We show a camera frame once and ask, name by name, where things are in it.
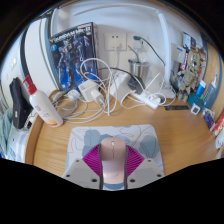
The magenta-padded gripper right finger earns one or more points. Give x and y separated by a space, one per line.
145 170

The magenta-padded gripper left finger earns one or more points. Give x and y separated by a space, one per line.
81 171

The pink computer mouse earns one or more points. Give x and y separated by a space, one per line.
113 160

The grey cloud-print mouse pad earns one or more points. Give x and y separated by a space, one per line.
83 133

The black ruler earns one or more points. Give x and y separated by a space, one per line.
176 107

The white power strip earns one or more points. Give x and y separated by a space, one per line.
146 99

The white red-capped pump bottle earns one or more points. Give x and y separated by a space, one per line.
45 108

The white charger block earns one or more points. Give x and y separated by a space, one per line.
88 90

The blue snack packet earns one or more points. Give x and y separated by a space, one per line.
209 119

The black power adapter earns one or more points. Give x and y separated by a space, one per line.
136 85

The teal blanket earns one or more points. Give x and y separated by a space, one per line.
6 130

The teal bowl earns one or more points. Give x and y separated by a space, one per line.
196 99

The black bag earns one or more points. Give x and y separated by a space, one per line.
20 103

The blue spray bottle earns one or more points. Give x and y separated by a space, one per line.
210 93

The metal cup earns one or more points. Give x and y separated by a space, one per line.
139 68

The tan robot figure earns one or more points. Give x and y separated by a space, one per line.
189 76

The blue robot model kit box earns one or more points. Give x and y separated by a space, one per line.
71 53

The white desk lamp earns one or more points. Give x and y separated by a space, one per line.
164 50

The colourful poster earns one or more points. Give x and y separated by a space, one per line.
188 40

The white wall socket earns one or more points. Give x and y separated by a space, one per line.
141 45
115 41

